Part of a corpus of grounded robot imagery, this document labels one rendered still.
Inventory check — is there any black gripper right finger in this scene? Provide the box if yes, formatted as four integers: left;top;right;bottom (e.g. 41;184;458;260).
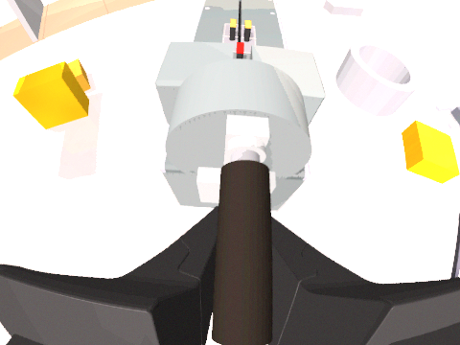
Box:
268;216;460;345

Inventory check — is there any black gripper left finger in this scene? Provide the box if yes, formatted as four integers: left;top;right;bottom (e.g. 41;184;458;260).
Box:
0;206;219;345

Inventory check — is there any grey l-shaped rod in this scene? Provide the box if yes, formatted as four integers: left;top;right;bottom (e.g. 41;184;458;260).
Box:
451;214;460;279

